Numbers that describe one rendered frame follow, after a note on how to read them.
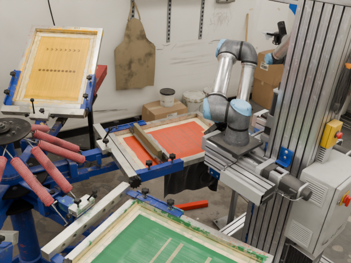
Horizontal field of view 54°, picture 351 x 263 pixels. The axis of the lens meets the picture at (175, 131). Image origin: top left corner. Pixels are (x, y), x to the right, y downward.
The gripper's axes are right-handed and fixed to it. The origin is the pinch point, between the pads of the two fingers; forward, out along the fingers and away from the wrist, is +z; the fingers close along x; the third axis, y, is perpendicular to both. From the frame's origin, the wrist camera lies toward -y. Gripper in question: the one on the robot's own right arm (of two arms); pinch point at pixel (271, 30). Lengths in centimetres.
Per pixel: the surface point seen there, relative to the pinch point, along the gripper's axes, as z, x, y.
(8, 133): -56, -181, 13
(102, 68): 96, -124, 41
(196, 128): -12, -66, 63
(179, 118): 2, -75, 59
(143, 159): -44, -113, 57
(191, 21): 199, 0, 37
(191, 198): 17, -67, 160
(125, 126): -6, -118, 52
